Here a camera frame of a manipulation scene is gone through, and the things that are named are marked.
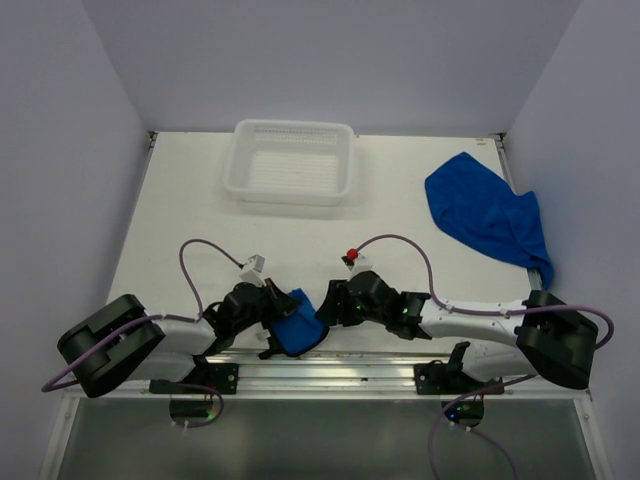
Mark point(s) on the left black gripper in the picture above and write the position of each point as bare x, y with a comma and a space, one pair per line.
283, 303

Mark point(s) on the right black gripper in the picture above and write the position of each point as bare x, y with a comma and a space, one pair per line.
331, 313

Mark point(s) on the blue towel with black trim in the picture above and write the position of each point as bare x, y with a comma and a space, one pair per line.
297, 333

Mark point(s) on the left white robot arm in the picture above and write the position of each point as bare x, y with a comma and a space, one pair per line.
122, 342

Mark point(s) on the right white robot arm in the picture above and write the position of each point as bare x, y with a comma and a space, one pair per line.
536, 336

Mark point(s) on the white plastic mesh basket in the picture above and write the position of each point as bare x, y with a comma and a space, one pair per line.
291, 162

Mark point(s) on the crumpled blue towel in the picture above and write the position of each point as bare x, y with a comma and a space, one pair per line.
476, 207

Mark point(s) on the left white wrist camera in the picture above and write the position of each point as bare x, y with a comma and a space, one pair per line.
251, 270

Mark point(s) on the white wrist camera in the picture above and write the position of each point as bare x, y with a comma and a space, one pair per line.
356, 262
251, 270

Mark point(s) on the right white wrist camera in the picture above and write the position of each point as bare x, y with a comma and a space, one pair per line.
356, 262

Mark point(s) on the aluminium mounting rail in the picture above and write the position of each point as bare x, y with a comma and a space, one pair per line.
333, 375

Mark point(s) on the left black base bracket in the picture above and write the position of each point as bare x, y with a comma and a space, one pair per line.
222, 377

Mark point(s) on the black base bracket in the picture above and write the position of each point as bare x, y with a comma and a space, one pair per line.
439, 378
222, 377

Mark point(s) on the right black base bracket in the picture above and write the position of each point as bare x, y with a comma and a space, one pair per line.
439, 378

